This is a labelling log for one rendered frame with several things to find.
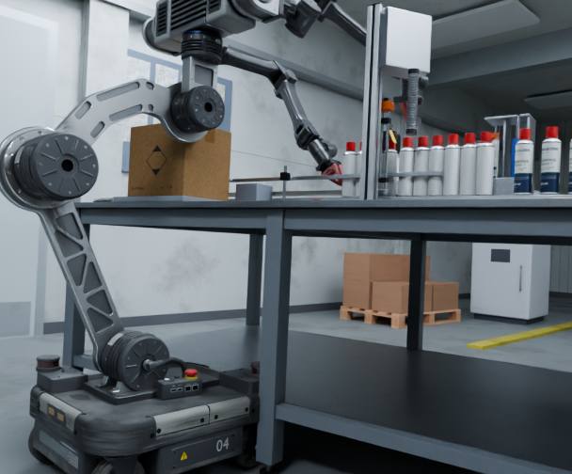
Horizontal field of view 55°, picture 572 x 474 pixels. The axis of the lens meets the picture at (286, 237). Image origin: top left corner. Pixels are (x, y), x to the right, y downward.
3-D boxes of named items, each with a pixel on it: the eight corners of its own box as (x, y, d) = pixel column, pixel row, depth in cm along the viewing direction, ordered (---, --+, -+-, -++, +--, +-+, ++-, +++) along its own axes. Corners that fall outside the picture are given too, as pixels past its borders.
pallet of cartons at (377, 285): (468, 323, 543) (470, 258, 544) (394, 329, 476) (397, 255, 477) (406, 312, 605) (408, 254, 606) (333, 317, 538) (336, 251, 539)
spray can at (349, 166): (358, 198, 200) (360, 142, 200) (349, 197, 196) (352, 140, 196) (347, 198, 203) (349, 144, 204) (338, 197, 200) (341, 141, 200)
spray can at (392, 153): (395, 198, 194) (398, 141, 194) (396, 197, 189) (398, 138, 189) (380, 198, 195) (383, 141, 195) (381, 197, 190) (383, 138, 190)
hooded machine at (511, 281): (493, 313, 632) (498, 195, 634) (551, 321, 588) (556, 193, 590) (466, 318, 581) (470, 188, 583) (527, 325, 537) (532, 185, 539)
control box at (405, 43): (430, 73, 180) (432, 16, 180) (385, 65, 174) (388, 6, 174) (412, 81, 189) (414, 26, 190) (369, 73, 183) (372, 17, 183)
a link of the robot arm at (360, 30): (306, 11, 209) (323, -14, 203) (309, 9, 214) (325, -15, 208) (394, 81, 213) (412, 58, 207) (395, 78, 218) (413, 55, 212)
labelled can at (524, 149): (532, 197, 167) (535, 130, 168) (530, 195, 163) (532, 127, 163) (515, 197, 170) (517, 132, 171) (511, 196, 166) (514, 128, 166)
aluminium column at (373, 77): (377, 209, 180) (386, 7, 181) (371, 208, 176) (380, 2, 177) (364, 209, 183) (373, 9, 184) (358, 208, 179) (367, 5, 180)
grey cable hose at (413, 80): (418, 134, 177) (421, 71, 178) (414, 133, 174) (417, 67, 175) (407, 135, 179) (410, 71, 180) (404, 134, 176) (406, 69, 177)
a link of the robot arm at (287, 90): (271, 86, 239) (284, 67, 233) (281, 92, 242) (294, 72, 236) (293, 148, 210) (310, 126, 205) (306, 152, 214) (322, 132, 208)
